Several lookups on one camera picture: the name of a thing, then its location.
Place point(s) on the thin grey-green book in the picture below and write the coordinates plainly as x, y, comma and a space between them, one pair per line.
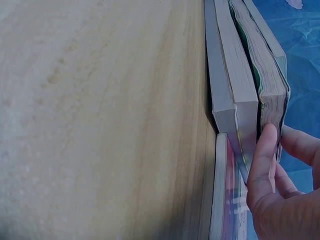
265, 27

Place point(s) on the green cover book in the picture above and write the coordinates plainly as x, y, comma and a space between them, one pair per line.
262, 70

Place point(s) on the pink cover book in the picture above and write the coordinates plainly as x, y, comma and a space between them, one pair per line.
221, 187

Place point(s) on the person's right hand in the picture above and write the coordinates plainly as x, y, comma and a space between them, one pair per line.
275, 215

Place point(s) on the white book with pale cover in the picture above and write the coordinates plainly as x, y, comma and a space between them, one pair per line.
237, 62

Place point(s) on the grey book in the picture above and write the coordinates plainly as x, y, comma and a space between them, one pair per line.
220, 87

